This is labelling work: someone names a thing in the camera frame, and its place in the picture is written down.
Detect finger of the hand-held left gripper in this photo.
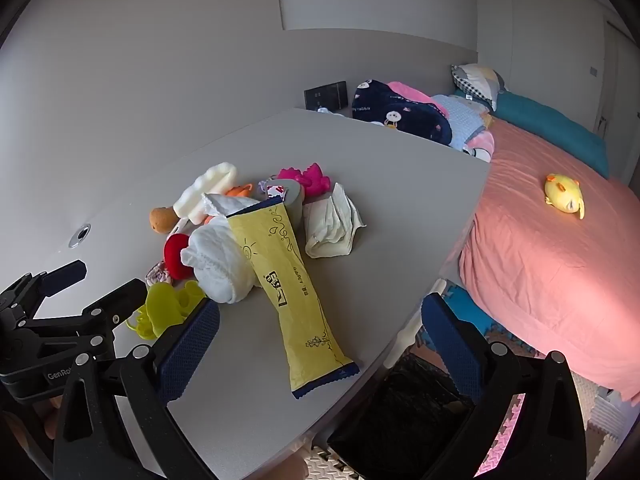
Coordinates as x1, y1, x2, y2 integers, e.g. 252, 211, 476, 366
0, 259, 89, 322
30, 277, 149, 335

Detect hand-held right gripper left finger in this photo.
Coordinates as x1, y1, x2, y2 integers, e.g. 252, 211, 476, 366
52, 297, 221, 480

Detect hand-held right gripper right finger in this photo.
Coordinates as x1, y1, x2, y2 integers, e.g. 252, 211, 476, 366
415, 293, 587, 480

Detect yellow-green plastic toy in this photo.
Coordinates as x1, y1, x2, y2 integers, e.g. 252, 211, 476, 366
126, 281, 207, 342

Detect red heart toy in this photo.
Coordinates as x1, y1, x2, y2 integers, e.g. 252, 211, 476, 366
164, 233, 197, 281

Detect bin with black bag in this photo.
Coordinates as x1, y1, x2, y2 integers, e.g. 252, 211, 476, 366
327, 354, 476, 480

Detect white diaper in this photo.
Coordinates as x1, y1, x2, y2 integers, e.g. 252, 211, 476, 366
180, 192, 262, 306

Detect yellow wipes packet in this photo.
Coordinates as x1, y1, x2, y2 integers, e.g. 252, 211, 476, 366
226, 196, 361, 401

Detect white tissue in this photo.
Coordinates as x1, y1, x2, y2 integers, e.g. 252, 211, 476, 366
303, 182, 368, 260

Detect grey cup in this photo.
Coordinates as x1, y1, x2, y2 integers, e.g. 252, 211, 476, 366
259, 179, 307, 237

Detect person's left hand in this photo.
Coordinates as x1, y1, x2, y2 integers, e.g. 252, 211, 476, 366
42, 394, 65, 442

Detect metal desk grommet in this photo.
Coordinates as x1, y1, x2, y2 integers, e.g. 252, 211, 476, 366
68, 223, 93, 249

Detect brown potato toy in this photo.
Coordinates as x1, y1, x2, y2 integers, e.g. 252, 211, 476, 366
149, 206, 179, 235

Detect bed with pink sheet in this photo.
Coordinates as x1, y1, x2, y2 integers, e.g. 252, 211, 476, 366
457, 117, 640, 404

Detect white ice cream toy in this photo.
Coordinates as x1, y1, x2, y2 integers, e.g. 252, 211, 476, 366
172, 161, 239, 226

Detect foam floor mat tiles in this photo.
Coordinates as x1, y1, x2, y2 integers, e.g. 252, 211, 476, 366
300, 280, 640, 480

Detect yellow plush toy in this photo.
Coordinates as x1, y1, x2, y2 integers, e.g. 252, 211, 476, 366
544, 173, 586, 220

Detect pink plush toy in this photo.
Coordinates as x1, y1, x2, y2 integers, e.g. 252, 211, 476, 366
276, 161, 331, 198

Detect white pink cartoon blanket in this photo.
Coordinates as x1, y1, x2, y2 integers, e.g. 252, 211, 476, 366
461, 130, 496, 163

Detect light blue blanket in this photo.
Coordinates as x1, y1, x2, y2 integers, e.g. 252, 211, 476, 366
430, 94, 494, 151

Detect navy printed blanket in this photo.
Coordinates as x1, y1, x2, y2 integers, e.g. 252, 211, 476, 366
351, 79, 454, 147

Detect teal pillow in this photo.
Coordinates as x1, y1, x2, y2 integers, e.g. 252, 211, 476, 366
452, 89, 611, 179

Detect patterned pillow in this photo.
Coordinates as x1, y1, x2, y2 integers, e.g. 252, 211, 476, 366
451, 63, 509, 111

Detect purple hair tie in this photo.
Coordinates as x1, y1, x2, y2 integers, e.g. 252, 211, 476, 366
145, 262, 172, 287

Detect black wall panel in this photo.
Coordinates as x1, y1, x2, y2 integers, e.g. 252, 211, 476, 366
304, 80, 348, 111

